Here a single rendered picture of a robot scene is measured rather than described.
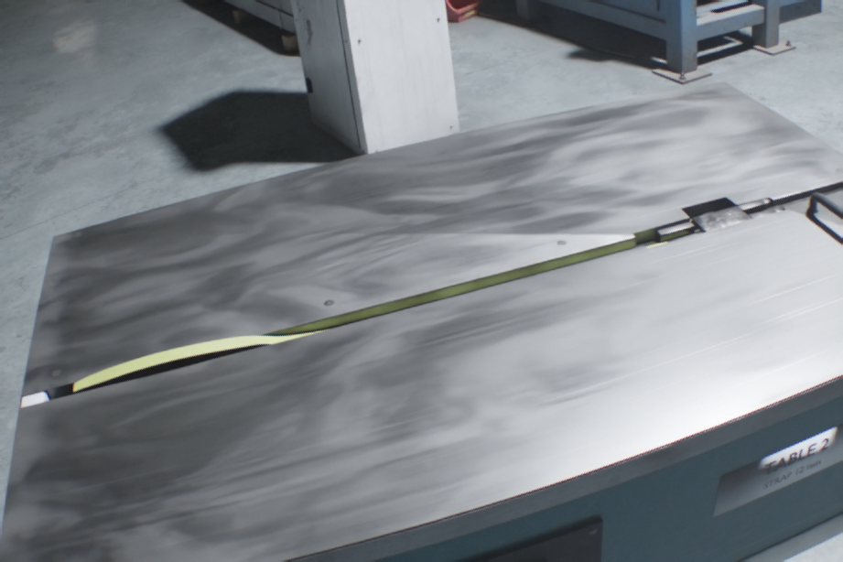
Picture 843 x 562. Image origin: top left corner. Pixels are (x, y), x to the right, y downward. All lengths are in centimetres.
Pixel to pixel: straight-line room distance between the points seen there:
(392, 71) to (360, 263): 193
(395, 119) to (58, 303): 199
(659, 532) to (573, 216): 34
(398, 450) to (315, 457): 6
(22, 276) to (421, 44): 145
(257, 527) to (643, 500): 27
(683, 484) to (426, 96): 227
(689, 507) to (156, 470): 40
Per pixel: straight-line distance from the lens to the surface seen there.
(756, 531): 75
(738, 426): 62
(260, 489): 60
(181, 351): 73
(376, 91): 270
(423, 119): 281
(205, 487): 61
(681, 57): 330
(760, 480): 69
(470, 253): 79
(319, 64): 291
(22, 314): 250
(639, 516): 64
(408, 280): 77
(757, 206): 87
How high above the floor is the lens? 115
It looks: 32 degrees down
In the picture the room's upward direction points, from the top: 8 degrees counter-clockwise
